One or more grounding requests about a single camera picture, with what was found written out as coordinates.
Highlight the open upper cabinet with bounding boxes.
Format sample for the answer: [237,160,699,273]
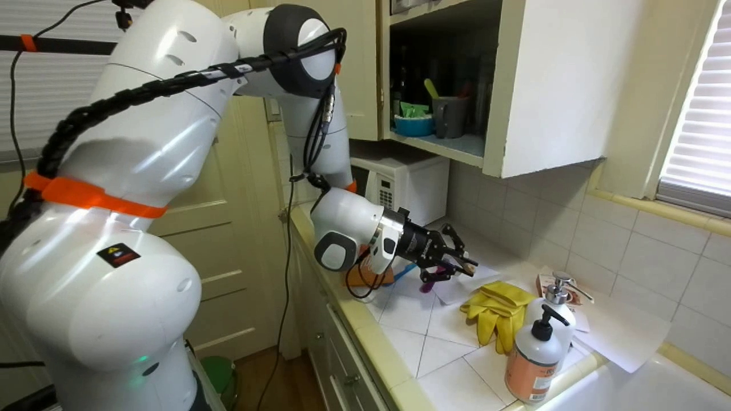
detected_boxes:
[379,0,643,178]

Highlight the blue bowl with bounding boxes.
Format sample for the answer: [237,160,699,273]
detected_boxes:
[392,114,433,137]

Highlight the white window blind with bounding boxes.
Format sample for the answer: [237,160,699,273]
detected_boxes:
[658,0,731,216]

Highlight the cream lower drawers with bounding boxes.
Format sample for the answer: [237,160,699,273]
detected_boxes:
[295,239,386,411]

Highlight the orange soap bottle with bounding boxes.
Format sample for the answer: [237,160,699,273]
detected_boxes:
[505,303,568,404]

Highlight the black cable bundle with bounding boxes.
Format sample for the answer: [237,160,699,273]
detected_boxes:
[0,24,351,252]

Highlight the white microwave oven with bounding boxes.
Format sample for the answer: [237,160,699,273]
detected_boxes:
[351,147,449,223]

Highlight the white paper sheet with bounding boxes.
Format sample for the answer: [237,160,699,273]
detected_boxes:
[575,295,670,375]

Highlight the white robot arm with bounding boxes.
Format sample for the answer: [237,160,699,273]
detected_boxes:
[0,0,474,411]

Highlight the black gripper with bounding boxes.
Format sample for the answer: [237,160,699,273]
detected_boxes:
[397,208,474,292]

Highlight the dark mug with utensils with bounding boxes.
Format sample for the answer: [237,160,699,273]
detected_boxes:
[422,78,469,139]

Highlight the orange strap on arm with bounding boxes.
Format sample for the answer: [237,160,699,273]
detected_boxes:
[20,168,168,223]

